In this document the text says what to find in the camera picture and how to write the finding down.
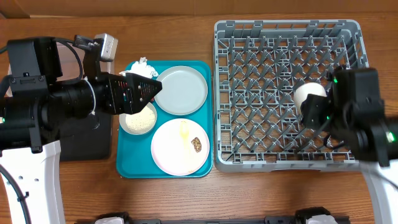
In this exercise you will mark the bowl of rice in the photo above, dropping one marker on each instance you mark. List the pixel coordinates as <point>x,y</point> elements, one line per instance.
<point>139,123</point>

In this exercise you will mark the grey dishwasher rack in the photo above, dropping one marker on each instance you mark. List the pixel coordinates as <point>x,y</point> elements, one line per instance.
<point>258,66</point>

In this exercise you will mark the white paper cup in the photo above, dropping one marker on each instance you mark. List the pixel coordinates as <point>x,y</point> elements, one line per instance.
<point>301,93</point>

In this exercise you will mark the clear plastic bin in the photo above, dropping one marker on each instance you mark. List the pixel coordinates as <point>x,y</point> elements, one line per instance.
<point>107,65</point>

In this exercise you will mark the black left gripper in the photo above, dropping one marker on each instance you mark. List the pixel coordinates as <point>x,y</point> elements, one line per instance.
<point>131,104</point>

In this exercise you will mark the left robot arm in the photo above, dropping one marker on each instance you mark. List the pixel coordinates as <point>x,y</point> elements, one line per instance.
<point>53,79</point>

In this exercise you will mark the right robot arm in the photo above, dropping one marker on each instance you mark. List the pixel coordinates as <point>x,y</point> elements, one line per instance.
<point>353,113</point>

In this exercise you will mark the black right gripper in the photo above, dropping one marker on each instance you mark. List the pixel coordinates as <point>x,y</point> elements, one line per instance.
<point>311,117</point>

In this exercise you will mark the grey plate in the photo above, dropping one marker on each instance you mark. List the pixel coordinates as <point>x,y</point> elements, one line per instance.
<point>184,90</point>

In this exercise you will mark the crumpled white tissue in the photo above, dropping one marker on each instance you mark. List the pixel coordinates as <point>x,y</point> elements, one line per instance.
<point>141,68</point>

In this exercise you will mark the brown food scrap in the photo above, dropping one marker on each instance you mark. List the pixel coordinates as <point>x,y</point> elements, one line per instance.
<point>196,144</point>

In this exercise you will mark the teal plastic tray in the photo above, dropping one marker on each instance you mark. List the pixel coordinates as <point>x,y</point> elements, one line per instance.
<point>134,159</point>

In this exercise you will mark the black tray bin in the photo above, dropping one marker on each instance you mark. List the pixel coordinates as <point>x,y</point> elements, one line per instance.
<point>86,139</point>

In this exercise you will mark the yellow plastic spoon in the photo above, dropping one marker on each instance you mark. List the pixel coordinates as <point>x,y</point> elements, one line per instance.
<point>184,132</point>

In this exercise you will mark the pink plate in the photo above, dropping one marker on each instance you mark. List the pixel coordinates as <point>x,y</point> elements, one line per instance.
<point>168,152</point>

